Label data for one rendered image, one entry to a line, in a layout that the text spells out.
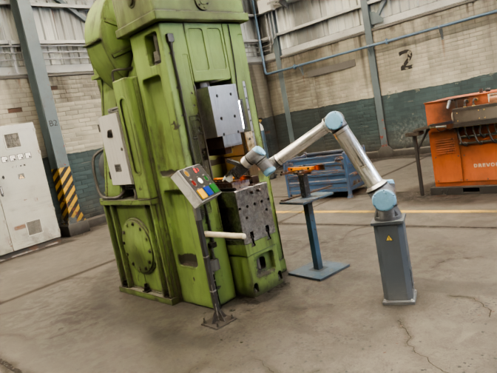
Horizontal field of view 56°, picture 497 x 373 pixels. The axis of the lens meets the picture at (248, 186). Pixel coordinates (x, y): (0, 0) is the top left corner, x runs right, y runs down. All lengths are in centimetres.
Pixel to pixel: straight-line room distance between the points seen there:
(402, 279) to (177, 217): 187
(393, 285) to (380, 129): 837
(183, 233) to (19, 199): 482
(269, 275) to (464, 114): 349
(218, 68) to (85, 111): 604
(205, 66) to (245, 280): 180
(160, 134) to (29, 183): 482
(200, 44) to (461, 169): 403
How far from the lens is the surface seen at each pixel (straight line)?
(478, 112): 640
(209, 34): 409
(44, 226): 864
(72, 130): 965
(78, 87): 987
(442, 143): 674
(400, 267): 344
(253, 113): 425
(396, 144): 1153
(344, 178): 744
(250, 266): 390
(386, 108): 1153
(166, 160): 399
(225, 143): 379
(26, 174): 854
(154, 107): 402
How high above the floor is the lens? 144
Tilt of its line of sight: 8 degrees down
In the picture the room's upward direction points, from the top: 11 degrees counter-clockwise
